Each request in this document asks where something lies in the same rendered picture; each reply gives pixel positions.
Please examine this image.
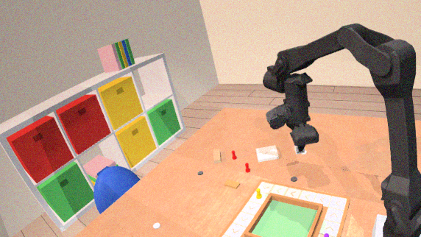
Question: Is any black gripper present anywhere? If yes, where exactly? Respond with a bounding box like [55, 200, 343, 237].
[285, 97, 319, 152]

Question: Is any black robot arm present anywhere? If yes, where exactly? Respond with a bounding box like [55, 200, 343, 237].
[263, 23, 421, 237]

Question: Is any yellow game pawn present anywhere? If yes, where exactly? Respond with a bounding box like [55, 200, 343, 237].
[256, 188, 262, 199]

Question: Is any white die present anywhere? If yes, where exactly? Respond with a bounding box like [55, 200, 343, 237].
[294, 145, 305, 155]

